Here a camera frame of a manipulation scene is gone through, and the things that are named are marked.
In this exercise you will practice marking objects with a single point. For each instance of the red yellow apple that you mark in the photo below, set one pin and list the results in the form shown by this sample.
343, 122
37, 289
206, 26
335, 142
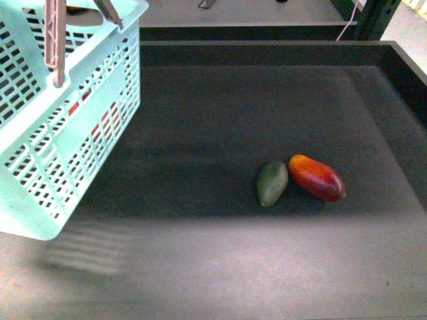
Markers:
98, 111

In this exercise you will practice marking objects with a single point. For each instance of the light blue plastic basket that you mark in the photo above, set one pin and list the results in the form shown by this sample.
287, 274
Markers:
46, 166

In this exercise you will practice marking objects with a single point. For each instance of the green avocado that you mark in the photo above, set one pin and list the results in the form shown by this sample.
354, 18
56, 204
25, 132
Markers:
271, 182

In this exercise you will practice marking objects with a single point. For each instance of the black near display tray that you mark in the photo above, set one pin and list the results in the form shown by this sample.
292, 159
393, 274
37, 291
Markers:
172, 228

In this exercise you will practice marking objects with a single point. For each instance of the black display tray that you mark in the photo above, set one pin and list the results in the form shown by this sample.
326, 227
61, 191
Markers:
172, 228
248, 20

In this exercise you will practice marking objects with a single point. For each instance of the red orange mango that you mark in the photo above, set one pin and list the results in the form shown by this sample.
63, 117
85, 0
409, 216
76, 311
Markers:
316, 178

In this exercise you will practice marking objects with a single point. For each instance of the black far display tray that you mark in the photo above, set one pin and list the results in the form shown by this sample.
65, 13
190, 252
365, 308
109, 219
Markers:
248, 20

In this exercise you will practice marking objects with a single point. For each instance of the black metal shelf post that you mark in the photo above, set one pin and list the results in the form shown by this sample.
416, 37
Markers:
374, 19

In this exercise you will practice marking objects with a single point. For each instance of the pink basket handle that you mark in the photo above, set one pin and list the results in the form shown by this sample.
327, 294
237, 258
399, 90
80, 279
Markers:
54, 39

